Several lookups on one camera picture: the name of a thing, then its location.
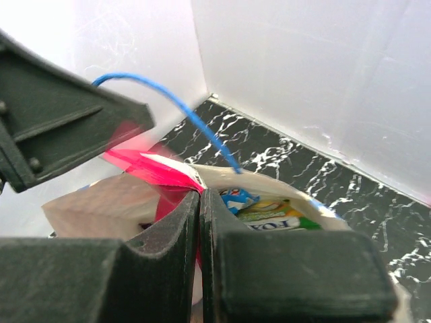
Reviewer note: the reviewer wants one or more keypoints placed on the green yellow snack bag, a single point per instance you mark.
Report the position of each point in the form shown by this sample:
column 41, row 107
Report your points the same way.
column 270, row 215

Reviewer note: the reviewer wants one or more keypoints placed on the pink REAL chips bag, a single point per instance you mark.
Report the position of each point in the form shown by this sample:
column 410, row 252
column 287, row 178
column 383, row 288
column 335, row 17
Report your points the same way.
column 172, row 179

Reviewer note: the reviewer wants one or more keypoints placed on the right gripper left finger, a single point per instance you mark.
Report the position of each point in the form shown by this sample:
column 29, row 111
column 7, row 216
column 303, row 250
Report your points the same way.
column 147, row 279

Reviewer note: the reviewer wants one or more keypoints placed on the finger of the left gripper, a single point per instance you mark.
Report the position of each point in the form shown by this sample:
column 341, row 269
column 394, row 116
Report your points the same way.
column 52, row 122

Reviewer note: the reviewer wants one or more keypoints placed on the blue checkered paper bag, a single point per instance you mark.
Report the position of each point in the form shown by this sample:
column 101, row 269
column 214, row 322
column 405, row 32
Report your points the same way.
column 123, row 206

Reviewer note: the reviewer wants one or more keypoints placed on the blue snack bag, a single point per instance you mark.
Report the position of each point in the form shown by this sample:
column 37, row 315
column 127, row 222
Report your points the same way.
column 237, row 199

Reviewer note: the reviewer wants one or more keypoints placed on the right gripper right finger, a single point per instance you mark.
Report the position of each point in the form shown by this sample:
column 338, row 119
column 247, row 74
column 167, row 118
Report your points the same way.
column 289, row 276

